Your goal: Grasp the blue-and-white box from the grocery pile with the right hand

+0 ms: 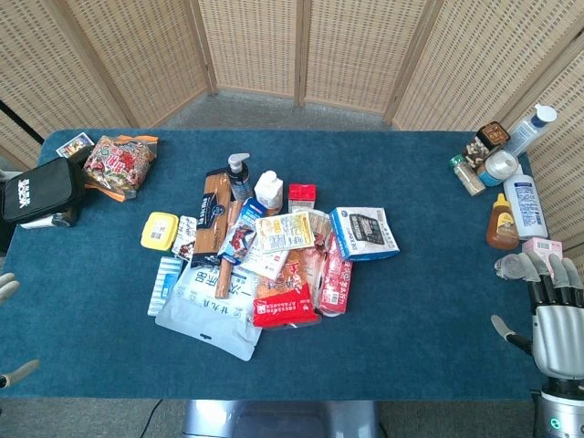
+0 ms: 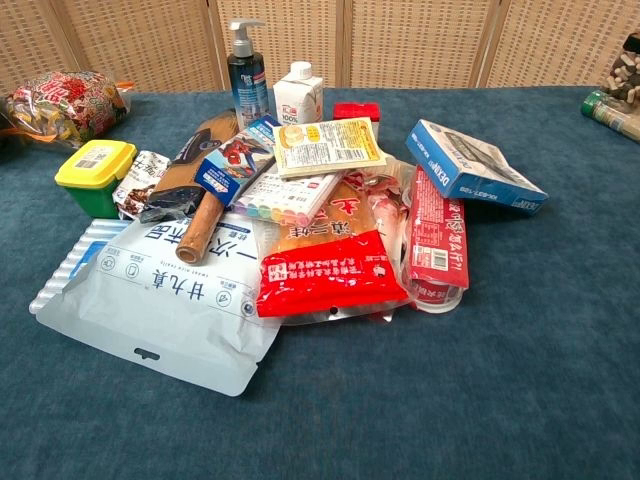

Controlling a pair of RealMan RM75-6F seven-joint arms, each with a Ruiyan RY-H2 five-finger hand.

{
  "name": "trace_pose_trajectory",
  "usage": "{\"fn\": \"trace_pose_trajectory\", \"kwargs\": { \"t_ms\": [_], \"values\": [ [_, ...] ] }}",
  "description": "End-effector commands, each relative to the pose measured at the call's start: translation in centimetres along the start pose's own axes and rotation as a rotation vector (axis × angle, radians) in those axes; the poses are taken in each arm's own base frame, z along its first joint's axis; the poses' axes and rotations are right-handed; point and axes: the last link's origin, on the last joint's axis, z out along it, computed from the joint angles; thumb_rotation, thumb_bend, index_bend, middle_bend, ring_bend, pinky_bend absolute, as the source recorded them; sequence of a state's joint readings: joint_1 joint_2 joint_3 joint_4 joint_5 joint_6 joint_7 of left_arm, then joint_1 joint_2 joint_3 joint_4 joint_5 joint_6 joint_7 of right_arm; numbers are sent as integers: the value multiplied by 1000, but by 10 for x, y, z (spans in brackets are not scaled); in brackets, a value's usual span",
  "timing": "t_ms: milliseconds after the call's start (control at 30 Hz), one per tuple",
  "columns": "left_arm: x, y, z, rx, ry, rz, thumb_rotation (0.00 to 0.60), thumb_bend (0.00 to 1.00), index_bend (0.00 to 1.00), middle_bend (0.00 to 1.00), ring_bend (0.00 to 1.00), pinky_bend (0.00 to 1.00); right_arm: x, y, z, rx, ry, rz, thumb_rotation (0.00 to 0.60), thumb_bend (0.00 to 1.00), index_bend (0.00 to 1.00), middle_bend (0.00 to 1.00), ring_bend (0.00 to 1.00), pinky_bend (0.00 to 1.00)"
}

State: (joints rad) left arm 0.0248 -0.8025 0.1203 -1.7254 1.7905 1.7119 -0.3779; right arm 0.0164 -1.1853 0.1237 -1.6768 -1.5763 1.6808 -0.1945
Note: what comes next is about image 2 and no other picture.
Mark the blue white calculator box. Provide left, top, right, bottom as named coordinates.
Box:
left=404, top=118, right=550, bottom=217

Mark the white pastel chalk box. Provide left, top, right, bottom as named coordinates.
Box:
left=232, top=169, right=347, bottom=227

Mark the blue spider-man print box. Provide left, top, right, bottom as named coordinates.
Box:
left=193, top=114, right=282, bottom=209

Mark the small red white box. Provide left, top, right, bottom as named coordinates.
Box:
left=332, top=101, right=382, bottom=139

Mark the yellow plastic box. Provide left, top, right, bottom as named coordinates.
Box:
left=53, top=139, right=139, bottom=220

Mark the red orange noodle bag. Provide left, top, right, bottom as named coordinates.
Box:
left=255, top=172, right=411, bottom=326

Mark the clear bag of pink snacks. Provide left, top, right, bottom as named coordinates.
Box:
left=344, top=154, right=417, bottom=322

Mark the cream pancake print packet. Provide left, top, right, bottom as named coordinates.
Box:
left=272, top=116, right=389, bottom=181

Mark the red snack packet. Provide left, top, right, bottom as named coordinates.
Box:
left=403, top=164, right=471, bottom=314

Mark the brown cylindrical stick pack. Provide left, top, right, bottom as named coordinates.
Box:
left=174, top=192, right=236, bottom=266

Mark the white drink carton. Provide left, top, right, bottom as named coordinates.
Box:
left=272, top=60, right=325, bottom=126

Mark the dark blue spaghetti pack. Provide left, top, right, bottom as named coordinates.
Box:
left=138, top=109, right=242, bottom=225

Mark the large white resealable pouch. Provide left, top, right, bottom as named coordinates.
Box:
left=35, top=212, right=284, bottom=399

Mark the dark pump dispenser bottle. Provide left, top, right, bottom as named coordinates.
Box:
left=227, top=18, right=272, bottom=132

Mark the small white brown snack packet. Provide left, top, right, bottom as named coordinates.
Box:
left=112, top=149, right=172, bottom=221

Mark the blue tablecloth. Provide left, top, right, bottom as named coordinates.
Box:
left=0, top=87, right=640, bottom=480

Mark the woven wicker folding screen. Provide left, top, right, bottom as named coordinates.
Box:
left=0, top=0, right=640, bottom=95

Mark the ribbed white blue pack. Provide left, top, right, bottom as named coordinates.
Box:
left=28, top=218, right=132, bottom=315

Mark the red colourful snack bag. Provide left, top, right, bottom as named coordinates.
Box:
left=0, top=69, right=136, bottom=152

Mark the green cap spice bottle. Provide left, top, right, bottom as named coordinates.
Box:
left=580, top=89, right=640, bottom=144

